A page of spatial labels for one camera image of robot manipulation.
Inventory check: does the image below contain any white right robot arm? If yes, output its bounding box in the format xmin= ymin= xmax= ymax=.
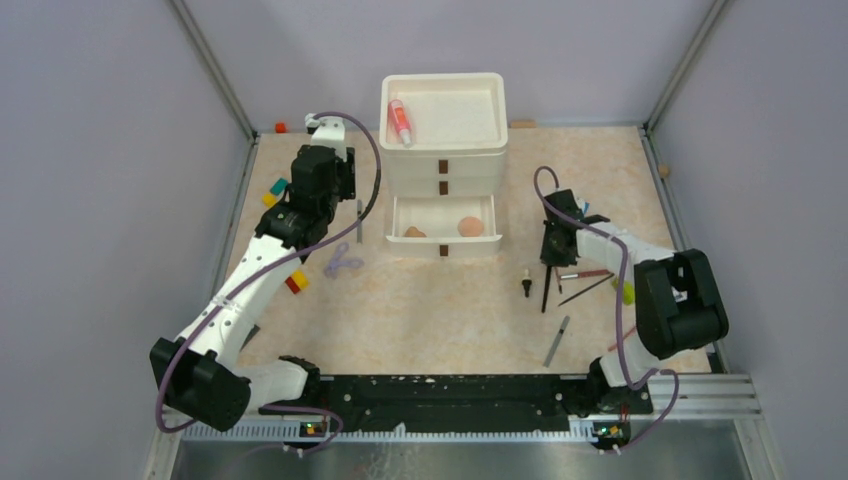
xmin=541 ymin=190 xmax=729 ymax=412

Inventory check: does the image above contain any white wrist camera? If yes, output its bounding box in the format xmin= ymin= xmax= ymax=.
xmin=305 ymin=113 xmax=347 ymax=160
xmin=574 ymin=195 xmax=590 ymax=216

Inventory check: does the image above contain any coral pink pencil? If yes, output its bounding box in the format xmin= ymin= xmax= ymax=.
xmin=607 ymin=325 xmax=637 ymax=352

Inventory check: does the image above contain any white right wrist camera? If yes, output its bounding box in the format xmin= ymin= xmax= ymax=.
xmin=574 ymin=195 xmax=590 ymax=216

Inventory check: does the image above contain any round peach makeup puff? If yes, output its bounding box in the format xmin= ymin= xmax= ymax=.
xmin=457 ymin=216 xmax=485 ymax=237

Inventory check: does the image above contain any teal toy block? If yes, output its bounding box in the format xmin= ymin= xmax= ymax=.
xmin=269 ymin=177 xmax=289 ymax=197

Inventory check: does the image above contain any thin brown brush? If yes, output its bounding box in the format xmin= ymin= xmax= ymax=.
xmin=553 ymin=267 xmax=563 ymax=295

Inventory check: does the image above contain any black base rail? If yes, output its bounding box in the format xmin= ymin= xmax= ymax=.
xmin=311 ymin=374 xmax=654 ymax=435

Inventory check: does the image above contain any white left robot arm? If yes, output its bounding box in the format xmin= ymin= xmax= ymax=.
xmin=149 ymin=145 xmax=356 ymax=433

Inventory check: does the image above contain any red yellow toy block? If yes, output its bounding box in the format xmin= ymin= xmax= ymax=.
xmin=285 ymin=270 xmax=310 ymax=295

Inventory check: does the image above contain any wooden block behind table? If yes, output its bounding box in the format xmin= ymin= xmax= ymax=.
xmin=509 ymin=120 xmax=537 ymax=129

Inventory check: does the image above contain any black makeup brush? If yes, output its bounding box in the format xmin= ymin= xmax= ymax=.
xmin=540 ymin=264 xmax=553 ymax=314

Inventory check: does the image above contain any pink spray bottle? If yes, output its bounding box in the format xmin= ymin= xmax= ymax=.
xmin=388 ymin=99 xmax=413 ymax=148

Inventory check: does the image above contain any thin black eyeliner brush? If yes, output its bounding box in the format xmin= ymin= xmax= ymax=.
xmin=557 ymin=273 xmax=614 ymax=307

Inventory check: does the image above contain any tan makeup sponge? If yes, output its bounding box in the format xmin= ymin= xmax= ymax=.
xmin=404 ymin=226 xmax=427 ymax=238

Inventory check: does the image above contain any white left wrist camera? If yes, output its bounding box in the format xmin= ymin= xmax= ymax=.
xmin=305 ymin=113 xmax=347 ymax=160

